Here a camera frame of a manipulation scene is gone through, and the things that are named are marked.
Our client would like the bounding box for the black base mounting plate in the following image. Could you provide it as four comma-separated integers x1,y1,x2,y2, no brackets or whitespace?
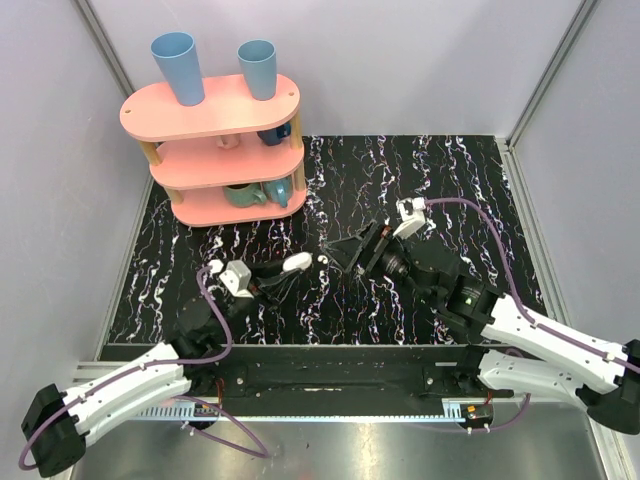
206,345,490,420

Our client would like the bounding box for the pink three-tier shelf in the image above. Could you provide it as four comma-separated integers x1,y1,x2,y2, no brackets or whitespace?
120,74,307,227

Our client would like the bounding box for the white earbud charging case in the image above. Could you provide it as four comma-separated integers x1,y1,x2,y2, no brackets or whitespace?
282,252,313,272

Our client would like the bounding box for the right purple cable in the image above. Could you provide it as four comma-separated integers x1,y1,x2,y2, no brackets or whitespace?
422,197,640,434

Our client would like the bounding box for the teal ceramic mug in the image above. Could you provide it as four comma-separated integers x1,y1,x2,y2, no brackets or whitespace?
262,177,293,208

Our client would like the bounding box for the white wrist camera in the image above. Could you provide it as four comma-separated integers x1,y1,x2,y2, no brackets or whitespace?
208,259,253,298
394,197,427,240

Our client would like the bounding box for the green ceramic mug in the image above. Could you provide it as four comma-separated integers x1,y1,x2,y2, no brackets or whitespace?
223,183,267,208

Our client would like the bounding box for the black marbled table mat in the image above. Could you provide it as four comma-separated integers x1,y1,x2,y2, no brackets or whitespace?
107,135,544,345

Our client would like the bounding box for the left light blue cup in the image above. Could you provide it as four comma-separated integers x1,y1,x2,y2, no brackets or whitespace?
150,32,205,106

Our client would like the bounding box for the light blue cup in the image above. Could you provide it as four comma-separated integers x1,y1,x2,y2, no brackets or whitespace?
237,39,277,101
150,32,205,106

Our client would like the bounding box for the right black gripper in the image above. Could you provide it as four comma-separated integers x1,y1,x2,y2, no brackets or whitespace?
321,218,436,305

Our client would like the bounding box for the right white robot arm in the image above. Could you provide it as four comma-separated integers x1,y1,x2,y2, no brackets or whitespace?
324,222,639,435

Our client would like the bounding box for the purple cable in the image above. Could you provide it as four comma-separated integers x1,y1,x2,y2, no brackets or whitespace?
422,197,640,434
18,267,271,471

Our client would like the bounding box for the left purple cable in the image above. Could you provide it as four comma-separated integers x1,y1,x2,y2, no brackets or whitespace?
18,267,271,471

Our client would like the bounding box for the right light blue cup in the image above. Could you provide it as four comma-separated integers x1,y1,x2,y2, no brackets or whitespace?
237,39,277,101

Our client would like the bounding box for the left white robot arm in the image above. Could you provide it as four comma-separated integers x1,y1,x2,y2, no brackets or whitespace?
18,252,312,478

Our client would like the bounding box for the dark blue mug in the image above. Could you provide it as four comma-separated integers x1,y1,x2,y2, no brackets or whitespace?
257,122,291,146

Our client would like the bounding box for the pink mug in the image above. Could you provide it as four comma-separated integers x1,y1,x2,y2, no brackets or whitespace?
215,134,241,150

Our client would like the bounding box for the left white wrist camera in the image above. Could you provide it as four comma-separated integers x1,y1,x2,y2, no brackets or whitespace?
208,259,253,298

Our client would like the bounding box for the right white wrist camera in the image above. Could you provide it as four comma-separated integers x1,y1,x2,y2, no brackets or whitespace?
394,197,427,240

